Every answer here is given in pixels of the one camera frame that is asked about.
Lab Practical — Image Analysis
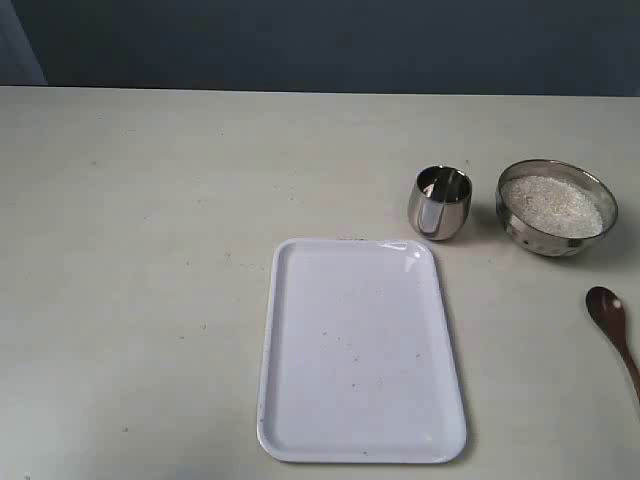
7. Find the brown wooden spoon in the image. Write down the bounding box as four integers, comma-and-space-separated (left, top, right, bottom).
585, 286, 639, 403

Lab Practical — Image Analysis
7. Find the wide steel bowl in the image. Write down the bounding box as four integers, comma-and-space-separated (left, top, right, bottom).
495, 159, 619, 257

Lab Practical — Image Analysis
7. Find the white rectangular plastic tray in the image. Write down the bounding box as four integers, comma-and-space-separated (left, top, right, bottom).
257, 239, 467, 464

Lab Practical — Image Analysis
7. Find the small steel cup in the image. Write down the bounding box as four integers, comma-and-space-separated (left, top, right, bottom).
407, 165, 473, 241

